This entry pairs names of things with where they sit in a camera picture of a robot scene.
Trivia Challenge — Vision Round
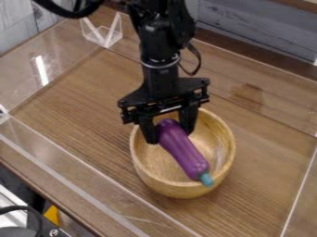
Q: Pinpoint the purple toy eggplant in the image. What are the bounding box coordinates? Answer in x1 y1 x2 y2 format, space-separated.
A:
158 118 214 187

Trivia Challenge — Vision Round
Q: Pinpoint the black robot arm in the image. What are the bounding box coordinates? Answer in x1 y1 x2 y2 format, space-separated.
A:
118 0 209 144

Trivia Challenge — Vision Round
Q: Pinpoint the brown wooden bowl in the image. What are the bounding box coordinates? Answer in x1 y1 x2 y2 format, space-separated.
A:
129 108 237 199

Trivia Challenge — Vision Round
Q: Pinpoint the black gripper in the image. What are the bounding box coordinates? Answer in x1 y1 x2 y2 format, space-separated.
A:
117 64 210 145

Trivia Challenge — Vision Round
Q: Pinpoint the yellow black device corner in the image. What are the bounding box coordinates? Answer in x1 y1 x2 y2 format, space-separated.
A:
27 205 73 237

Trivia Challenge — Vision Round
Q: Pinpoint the clear acrylic tray enclosure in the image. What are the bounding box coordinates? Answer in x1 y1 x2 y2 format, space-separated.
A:
0 19 317 237

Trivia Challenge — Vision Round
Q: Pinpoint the black cable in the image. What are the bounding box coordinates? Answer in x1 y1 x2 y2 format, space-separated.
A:
177 43 204 77

